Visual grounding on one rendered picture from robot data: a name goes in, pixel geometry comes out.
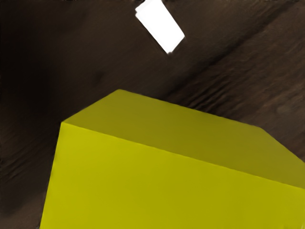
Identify yellow block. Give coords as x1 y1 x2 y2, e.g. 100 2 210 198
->
39 89 305 229

